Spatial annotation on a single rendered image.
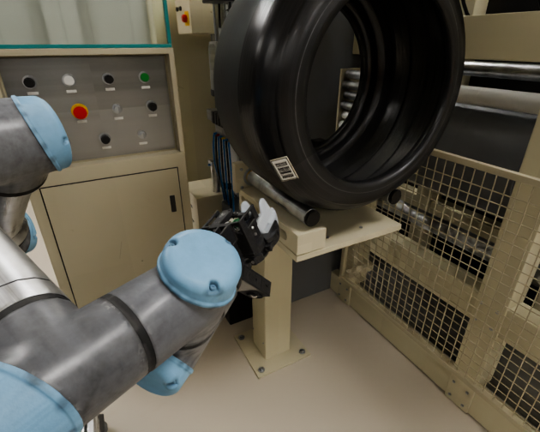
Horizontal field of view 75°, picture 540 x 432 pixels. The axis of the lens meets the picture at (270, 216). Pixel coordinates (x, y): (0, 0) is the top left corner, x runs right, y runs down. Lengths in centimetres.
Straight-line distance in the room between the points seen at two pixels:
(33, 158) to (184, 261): 35
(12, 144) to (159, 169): 90
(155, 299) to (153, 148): 119
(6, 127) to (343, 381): 147
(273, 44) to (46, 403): 60
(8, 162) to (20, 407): 38
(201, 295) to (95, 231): 121
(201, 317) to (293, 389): 131
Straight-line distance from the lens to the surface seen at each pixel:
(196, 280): 30
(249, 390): 162
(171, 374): 40
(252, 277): 54
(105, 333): 29
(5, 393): 28
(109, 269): 158
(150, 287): 31
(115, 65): 140
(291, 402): 158
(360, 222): 108
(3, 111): 60
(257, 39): 71
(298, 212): 87
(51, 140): 60
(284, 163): 73
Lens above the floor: 129
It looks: 27 degrees down
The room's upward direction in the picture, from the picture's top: straight up
